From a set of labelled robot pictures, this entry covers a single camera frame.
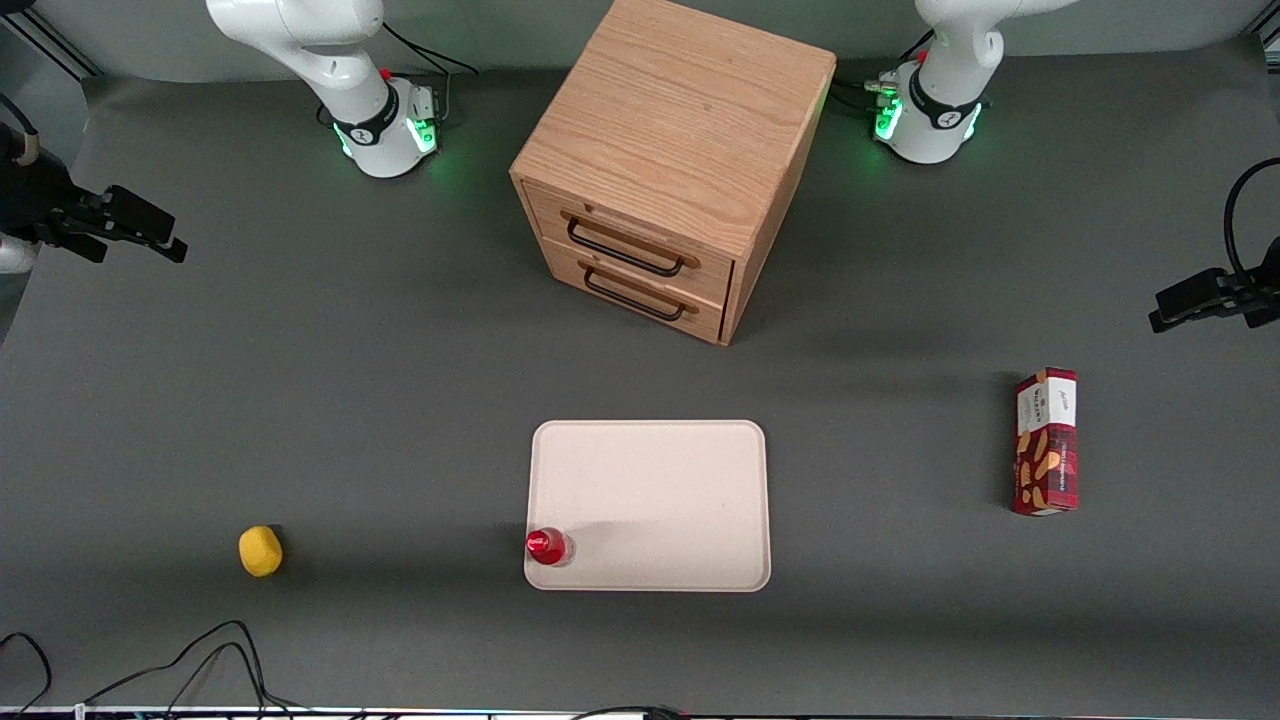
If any black left base cable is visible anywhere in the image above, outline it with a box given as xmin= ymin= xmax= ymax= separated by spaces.
xmin=832 ymin=30 xmax=936 ymax=113

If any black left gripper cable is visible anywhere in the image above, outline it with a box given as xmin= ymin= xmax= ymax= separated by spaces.
xmin=1224 ymin=157 xmax=1280 ymax=293

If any wooden drawer with notch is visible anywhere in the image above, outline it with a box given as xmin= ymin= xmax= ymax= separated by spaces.
xmin=520 ymin=180 xmax=737 ymax=306

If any thin black metal drawer handle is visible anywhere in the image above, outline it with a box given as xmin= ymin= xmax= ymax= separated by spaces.
xmin=582 ymin=268 xmax=689 ymax=324

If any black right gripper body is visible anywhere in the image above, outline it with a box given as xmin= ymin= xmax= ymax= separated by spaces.
xmin=0 ymin=150 xmax=106 ymax=247

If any wooden drawer cabinet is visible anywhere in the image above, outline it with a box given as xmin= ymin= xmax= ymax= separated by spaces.
xmin=509 ymin=0 xmax=838 ymax=347

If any thick black metal drawer handle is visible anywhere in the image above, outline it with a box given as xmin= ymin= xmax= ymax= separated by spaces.
xmin=566 ymin=218 xmax=689 ymax=278

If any black right base cable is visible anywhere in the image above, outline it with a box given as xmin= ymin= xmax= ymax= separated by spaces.
xmin=382 ymin=22 xmax=479 ymax=81

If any black short floor cable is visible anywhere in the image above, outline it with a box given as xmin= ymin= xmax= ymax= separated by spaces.
xmin=0 ymin=631 xmax=53 ymax=717

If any black base cable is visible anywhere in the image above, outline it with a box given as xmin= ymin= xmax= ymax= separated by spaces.
xmin=832 ymin=30 xmax=936 ymax=113
xmin=382 ymin=22 xmax=479 ymax=81

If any black looped floor cable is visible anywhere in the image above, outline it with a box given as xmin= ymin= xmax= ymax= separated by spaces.
xmin=82 ymin=620 xmax=306 ymax=717

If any red snack box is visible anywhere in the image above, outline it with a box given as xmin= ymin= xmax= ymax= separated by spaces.
xmin=1010 ymin=367 xmax=1079 ymax=518

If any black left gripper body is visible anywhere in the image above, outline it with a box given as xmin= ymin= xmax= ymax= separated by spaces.
xmin=1225 ymin=262 xmax=1280 ymax=329

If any wooden drawer without notch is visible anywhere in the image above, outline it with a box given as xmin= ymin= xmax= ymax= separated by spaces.
xmin=540 ymin=240 xmax=731 ymax=346

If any red capped small bottle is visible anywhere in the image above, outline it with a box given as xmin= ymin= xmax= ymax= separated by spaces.
xmin=526 ymin=527 xmax=577 ymax=568

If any beige plastic tray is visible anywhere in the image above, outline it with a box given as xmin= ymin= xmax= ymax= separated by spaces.
xmin=524 ymin=420 xmax=772 ymax=593

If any yellow lemon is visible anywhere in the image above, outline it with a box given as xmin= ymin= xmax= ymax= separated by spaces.
xmin=238 ymin=525 xmax=284 ymax=579

